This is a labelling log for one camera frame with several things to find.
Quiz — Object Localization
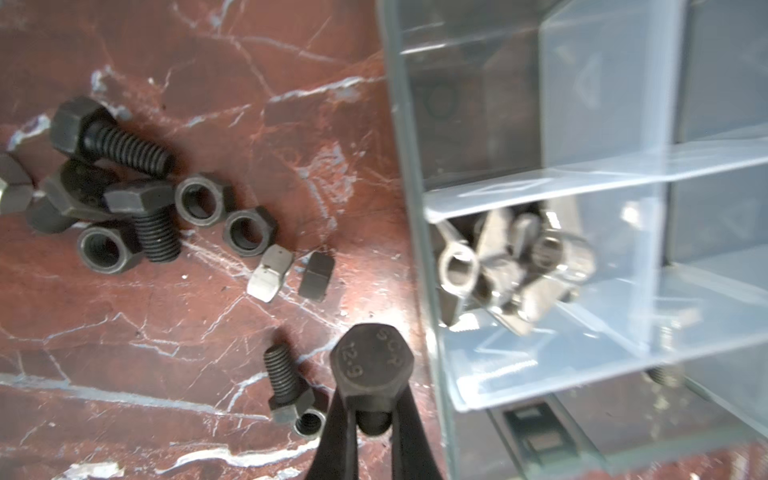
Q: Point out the silver hex nut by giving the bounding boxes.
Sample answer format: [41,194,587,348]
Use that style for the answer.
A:
[246,244,294,303]

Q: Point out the black hex nut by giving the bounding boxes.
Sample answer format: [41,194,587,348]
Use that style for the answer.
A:
[175,172,235,227]
[76,221,144,275]
[223,206,278,258]

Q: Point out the black hex bolt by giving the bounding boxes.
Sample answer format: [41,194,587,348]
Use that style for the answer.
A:
[330,323,414,436]
[104,179,181,263]
[49,96,176,179]

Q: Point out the grey plastic compartment organizer box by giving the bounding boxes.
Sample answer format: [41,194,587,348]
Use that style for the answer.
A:
[377,1,767,479]

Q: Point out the small black bolt with nut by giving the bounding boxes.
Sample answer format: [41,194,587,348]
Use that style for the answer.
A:
[263,343,329,439]

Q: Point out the silver screws inside organizer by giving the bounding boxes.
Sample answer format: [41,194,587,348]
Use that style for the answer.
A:
[430,197,597,336]

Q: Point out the dark hex nut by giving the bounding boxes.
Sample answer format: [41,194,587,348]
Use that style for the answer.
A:
[298,252,335,302]

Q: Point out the pile of black nuts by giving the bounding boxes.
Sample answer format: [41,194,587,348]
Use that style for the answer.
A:
[1,153,119,234]

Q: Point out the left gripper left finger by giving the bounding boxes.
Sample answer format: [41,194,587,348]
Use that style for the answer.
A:
[305,390,359,480]

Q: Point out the black hex bolt top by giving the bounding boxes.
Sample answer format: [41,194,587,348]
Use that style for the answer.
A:
[49,96,176,179]

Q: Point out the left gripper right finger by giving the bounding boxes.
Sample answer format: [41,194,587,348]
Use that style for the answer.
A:
[391,387,443,480]

